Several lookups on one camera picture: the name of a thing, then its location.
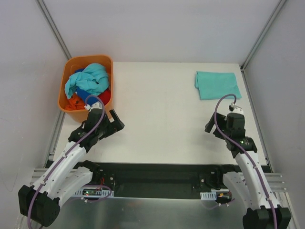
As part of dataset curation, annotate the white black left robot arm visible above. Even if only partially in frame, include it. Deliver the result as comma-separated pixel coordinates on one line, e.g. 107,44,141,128
18,108,124,228

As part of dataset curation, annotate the dark blue t shirt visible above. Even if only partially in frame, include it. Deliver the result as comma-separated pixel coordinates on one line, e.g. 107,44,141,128
70,66,98,105

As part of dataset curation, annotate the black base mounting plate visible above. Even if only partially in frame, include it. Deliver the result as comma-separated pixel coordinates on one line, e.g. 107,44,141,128
76,160,241,199

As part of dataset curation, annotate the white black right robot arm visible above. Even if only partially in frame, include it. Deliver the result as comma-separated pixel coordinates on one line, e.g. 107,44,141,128
205,112,292,229

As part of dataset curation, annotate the right white cable duct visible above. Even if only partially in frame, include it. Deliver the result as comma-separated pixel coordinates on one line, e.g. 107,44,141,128
200,191,217,201

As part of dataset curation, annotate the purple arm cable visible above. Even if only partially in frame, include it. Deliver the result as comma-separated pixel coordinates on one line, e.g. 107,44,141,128
202,94,278,229
27,95,114,229

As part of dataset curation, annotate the right aluminium corner post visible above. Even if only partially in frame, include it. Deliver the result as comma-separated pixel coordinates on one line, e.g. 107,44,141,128
240,0,288,72

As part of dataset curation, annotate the red t shirt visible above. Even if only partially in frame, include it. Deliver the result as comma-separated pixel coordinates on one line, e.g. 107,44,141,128
98,88,111,105

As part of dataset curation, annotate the white cable duct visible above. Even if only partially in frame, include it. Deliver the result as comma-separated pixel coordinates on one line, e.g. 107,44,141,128
72,188,114,198
200,191,217,201

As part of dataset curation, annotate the orange t shirt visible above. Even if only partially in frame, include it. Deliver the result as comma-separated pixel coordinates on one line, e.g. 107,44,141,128
65,93,85,111

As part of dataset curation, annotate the teal green t shirt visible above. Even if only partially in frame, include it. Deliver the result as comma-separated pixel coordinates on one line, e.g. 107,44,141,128
194,71,242,100

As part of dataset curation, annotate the light blue t shirt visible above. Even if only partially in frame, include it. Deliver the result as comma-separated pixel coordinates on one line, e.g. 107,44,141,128
64,63,110,99

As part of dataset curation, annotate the left aluminium corner post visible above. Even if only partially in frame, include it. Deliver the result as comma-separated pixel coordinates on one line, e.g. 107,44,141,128
35,0,72,60

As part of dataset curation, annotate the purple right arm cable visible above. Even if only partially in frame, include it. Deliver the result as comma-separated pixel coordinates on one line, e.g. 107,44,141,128
202,94,278,229

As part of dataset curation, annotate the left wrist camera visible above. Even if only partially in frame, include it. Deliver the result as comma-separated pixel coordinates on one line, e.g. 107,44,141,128
84,102,105,131

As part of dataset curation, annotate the aluminium corner post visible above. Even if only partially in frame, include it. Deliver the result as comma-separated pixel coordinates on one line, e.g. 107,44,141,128
35,0,72,60
240,0,288,72

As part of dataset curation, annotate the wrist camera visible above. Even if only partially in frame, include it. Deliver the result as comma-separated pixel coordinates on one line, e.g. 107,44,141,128
84,102,105,131
226,103,245,138

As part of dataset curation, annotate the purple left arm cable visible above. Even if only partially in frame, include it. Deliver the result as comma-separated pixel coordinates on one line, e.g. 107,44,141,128
27,95,114,229

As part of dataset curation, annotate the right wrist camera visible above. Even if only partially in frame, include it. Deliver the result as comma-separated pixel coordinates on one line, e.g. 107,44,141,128
226,103,245,138

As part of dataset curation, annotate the left white cable duct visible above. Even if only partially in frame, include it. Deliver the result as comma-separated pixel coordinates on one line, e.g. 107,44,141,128
72,188,114,198

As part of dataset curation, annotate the orange plastic bin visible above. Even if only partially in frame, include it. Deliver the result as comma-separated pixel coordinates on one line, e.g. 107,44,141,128
58,54,114,123

